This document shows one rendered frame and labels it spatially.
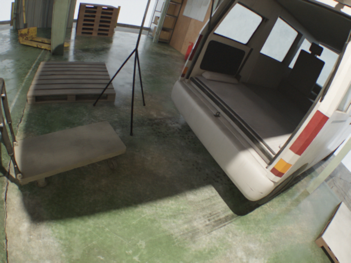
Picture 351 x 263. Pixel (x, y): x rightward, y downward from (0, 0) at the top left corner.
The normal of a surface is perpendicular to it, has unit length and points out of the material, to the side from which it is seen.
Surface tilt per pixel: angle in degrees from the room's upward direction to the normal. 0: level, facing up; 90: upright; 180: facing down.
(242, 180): 90
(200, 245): 0
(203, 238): 0
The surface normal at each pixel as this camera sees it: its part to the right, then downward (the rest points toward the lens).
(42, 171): 0.29, -0.77
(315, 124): -0.64, 0.19
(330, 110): -0.12, 0.34
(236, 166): -0.81, 0.06
